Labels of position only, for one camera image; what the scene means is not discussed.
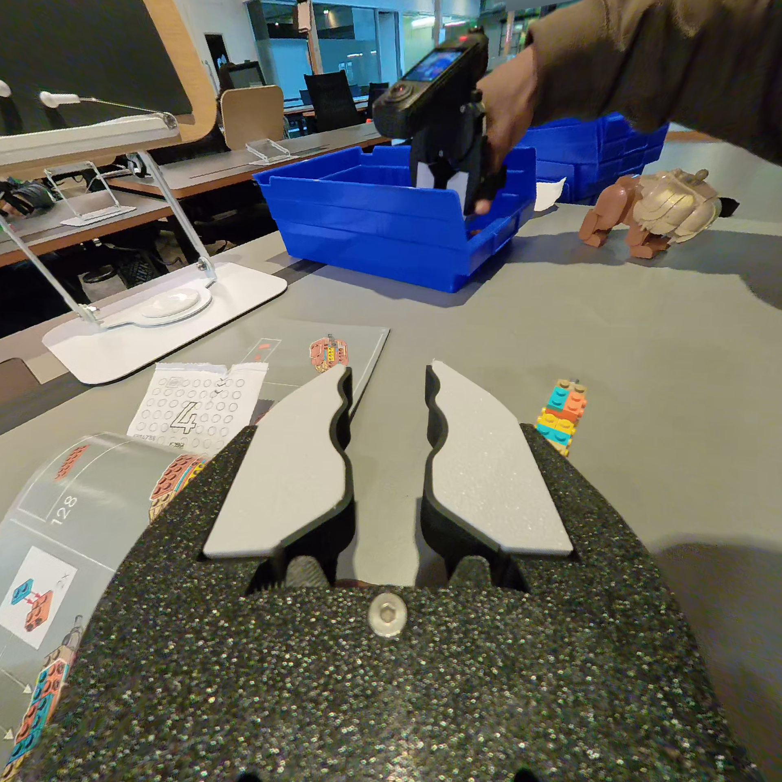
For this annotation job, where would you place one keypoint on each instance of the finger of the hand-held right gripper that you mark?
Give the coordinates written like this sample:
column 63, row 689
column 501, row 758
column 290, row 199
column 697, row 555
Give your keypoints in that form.
column 426, row 174
column 459, row 189

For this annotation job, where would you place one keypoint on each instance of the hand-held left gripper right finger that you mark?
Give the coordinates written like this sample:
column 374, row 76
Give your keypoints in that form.
column 495, row 482

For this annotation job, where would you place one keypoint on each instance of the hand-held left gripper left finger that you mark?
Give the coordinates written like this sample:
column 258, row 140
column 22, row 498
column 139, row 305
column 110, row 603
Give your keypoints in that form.
column 287, row 476

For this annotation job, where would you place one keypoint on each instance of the blue plastic bin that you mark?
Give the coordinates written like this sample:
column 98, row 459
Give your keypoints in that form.
column 366, row 238

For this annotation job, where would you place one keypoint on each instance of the colourful toy brick assembly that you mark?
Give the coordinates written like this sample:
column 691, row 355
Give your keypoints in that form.
column 562, row 415

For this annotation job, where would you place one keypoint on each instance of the person's right forearm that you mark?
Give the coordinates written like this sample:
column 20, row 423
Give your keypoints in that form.
column 660, row 67

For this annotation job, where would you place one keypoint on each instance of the grey desk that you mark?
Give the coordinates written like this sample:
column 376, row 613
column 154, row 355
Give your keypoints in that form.
column 519, row 330

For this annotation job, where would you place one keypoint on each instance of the white desk stand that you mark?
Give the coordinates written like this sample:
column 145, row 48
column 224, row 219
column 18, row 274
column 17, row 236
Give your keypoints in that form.
column 183, row 305

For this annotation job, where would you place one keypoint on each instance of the person's right hand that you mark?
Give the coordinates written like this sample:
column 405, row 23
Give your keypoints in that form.
column 510, row 104

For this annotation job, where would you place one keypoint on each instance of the black office chair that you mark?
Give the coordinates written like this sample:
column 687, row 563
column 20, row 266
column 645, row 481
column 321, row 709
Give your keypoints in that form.
column 377, row 104
column 330, row 101

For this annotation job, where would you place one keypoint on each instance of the white crumpled paper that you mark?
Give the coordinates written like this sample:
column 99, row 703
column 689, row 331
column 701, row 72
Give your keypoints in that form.
column 548, row 195

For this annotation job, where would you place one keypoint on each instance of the white numbered paper bag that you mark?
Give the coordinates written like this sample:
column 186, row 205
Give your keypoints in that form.
column 183, row 400

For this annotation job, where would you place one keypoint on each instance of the stack of blue bins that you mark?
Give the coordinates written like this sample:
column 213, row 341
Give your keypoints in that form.
column 611, row 153

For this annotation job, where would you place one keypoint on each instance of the clear acrylic stand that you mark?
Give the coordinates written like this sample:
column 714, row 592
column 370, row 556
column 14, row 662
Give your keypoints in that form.
column 98, row 211
column 269, row 153

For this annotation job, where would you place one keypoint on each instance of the grey instruction booklet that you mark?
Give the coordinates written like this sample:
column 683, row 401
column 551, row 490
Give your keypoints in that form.
column 110, row 482

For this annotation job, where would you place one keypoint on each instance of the brown toy brick animal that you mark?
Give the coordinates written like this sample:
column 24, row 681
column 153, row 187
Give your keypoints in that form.
column 666, row 208

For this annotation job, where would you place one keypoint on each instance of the long wooden table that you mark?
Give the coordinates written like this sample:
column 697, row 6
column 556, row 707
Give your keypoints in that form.
column 183, row 171

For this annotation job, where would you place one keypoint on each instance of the wood-framed black panel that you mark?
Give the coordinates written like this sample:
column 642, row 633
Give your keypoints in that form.
column 91, row 49

